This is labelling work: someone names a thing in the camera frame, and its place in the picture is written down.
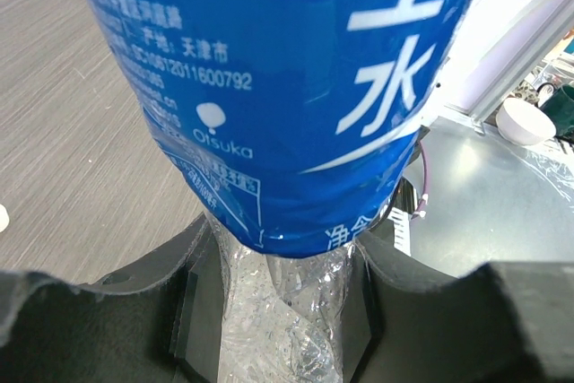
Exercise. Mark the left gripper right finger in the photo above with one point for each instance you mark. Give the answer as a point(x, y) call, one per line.
point(503, 322)

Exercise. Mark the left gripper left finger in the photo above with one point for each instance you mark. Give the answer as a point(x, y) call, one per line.
point(158, 319)

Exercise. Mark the white bottle cap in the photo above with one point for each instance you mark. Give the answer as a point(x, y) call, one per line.
point(4, 218)

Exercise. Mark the blue label water bottle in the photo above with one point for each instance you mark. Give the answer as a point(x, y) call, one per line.
point(292, 121)

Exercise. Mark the white bowl on shelf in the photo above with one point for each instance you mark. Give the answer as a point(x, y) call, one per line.
point(521, 123)

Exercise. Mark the dark green mug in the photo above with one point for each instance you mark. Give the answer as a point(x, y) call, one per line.
point(557, 104)

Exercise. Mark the white slotted cable duct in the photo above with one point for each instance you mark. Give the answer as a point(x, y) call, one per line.
point(402, 237)

